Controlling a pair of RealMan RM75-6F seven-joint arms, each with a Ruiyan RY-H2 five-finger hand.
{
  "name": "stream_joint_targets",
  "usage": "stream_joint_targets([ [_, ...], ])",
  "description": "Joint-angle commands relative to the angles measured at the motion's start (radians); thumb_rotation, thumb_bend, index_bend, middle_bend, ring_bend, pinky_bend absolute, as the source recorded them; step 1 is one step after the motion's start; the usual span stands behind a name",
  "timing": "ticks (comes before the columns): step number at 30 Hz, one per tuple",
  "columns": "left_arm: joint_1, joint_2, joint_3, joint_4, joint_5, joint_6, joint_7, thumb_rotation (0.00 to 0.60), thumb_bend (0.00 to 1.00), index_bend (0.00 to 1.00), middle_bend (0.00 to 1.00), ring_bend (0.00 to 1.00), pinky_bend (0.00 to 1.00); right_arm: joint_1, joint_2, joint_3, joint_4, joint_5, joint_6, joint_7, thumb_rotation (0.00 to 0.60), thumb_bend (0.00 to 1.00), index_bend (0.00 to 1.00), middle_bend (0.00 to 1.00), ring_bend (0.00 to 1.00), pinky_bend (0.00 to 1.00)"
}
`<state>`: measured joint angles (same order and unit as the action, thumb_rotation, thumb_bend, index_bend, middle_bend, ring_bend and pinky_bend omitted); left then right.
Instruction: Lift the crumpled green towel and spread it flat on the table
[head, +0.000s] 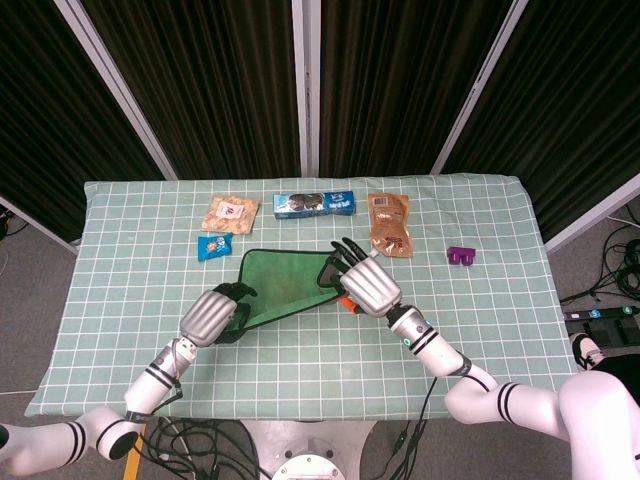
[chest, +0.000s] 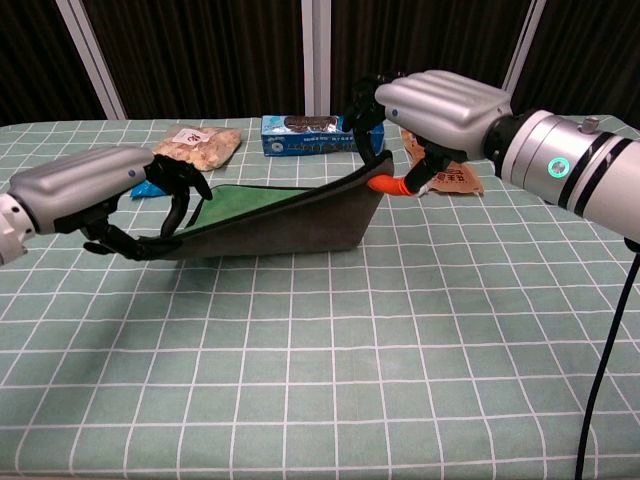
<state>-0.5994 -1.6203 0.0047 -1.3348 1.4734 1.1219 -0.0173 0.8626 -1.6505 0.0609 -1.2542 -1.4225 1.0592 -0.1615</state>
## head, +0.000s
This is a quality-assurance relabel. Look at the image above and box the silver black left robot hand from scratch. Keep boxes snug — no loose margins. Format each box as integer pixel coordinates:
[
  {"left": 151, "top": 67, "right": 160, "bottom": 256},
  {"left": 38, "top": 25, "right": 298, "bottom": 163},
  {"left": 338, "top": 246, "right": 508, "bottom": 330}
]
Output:
[{"left": 178, "top": 281, "right": 259, "bottom": 350}]

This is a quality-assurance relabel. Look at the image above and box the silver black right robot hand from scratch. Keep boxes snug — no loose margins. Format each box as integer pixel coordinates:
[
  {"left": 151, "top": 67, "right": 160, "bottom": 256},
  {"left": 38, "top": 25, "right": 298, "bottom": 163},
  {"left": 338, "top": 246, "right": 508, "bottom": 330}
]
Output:
[{"left": 317, "top": 238, "right": 403, "bottom": 319}]

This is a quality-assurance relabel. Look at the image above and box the grey and green towel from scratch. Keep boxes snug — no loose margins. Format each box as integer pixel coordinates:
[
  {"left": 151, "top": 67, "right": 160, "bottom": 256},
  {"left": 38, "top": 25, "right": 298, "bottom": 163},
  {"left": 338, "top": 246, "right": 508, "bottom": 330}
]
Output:
[{"left": 214, "top": 247, "right": 351, "bottom": 346}]

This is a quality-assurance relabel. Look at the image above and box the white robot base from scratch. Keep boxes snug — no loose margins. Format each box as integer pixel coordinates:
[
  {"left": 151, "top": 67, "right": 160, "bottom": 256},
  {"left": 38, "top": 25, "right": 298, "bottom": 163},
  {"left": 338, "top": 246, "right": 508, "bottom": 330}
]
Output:
[{"left": 239, "top": 419, "right": 381, "bottom": 480}]

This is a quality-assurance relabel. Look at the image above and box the brown spout pouch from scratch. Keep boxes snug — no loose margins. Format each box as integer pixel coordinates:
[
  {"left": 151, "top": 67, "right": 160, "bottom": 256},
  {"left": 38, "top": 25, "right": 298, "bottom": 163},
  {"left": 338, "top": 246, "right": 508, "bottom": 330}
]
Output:
[{"left": 367, "top": 192, "right": 414, "bottom": 260}]

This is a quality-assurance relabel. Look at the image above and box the small blue snack packet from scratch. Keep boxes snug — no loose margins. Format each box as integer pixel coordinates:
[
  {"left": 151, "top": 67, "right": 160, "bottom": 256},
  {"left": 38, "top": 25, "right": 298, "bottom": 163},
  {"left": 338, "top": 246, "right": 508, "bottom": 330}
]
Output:
[{"left": 196, "top": 232, "right": 235, "bottom": 262}]

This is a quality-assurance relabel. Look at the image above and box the green checked tablecloth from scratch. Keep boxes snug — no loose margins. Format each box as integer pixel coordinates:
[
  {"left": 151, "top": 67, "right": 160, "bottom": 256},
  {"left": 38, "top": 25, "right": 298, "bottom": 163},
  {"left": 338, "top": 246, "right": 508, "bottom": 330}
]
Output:
[{"left": 24, "top": 172, "right": 581, "bottom": 421}]

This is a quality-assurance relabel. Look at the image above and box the blue cookie box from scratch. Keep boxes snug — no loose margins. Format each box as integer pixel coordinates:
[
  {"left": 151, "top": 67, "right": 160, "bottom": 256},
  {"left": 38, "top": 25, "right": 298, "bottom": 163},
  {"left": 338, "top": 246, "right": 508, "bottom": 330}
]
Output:
[{"left": 272, "top": 191, "right": 357, "bottom": 221}]

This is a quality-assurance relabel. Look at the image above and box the purple toy block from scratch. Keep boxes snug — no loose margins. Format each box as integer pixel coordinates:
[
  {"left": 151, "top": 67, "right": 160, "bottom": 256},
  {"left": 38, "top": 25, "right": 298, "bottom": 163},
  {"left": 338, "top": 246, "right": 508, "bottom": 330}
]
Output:
[{"left": 446, "top": 245, "right": 478, "bottom": 268}]

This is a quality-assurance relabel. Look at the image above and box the clear snack bag white label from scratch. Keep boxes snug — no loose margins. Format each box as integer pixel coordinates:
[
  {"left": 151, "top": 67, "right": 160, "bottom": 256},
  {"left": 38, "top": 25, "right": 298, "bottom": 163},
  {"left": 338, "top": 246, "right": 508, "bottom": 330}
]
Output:
[{"left": 201, "top": 194, "right": 262, "bottom": 236}]

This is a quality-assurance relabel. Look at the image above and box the yellow floor tape strip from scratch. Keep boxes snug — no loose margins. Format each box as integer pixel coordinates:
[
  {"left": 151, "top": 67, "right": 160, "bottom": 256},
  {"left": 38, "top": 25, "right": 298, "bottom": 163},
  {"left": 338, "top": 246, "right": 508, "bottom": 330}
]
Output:
[{"left": 123, "top": 424, "right": 147, "bottom": 480}]

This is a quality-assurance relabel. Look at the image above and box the black ribbed partition panel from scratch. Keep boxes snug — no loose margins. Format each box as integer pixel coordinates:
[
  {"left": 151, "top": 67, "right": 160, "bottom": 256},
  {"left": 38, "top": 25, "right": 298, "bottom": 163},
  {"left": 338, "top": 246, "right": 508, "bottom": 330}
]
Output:
[
  {"left": 442, "top": 0, "right": 640, "bottom": 241},
  {"left": 319, "top": 0, "right": 514, "bottom": 176},
  {"left": 0, "top": 0, "right": 169, "bottom": 241},
  {"left": 82, "top": 0, "right": 304, "bottom": 179}
]

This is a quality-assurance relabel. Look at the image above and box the white and black sneaker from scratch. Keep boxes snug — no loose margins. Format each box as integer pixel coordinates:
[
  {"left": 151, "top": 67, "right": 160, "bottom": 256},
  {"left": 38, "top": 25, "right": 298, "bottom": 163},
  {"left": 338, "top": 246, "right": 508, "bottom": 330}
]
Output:
[{"left": 569, "top": 333, "right": 606, "bottom": 371}]

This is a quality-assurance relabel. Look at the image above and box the black power strip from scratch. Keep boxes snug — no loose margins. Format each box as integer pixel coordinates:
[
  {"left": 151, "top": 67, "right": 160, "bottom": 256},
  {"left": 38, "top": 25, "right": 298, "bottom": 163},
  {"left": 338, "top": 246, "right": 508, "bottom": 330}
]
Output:
[{"left": 562, "top": 304, "right": 640, "bottom": 346}]

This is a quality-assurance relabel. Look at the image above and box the black trouser leg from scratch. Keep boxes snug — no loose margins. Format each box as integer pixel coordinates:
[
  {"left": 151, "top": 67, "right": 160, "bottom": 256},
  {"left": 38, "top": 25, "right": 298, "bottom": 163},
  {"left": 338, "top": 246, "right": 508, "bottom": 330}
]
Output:
[{"left": 589, "top": 349, "right": 640, "bottom": 401}]

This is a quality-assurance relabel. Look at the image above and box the black floor cable bundle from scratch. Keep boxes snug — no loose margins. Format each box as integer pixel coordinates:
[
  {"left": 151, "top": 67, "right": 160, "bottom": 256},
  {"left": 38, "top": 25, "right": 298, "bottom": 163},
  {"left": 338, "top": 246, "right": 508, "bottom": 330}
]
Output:
[
  {"left": 559, "top": 219, "right": 640, "bottom": 306},
  {"left": 142, "top": 417, "right": 261, "bottom": 480}
]

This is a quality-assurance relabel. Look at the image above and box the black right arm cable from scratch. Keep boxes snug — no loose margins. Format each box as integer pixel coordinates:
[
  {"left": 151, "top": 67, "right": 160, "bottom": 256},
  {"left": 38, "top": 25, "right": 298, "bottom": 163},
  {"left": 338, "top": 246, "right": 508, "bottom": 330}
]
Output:
[{"left": 391, "top": 373, "right": 440, "bottom": 480}]

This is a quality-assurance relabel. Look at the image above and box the white partition frame post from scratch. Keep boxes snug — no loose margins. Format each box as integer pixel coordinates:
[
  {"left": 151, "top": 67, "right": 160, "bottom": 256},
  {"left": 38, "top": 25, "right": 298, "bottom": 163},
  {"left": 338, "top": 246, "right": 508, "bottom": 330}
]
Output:
[
  {"left": 430, "top": 0, "right": 530, "bottom": 175},
  {"left": 544, "top": 172, "right": 640, "bottom": 254},
  {"left": 0, "top": 194, "right": 81, "bottom": 254},
  {"left": 54, "top": 0, "right": 179, "bottom": 181},
  {"left": 292, "top": 0, "right": 321, "bottom": 177}
]

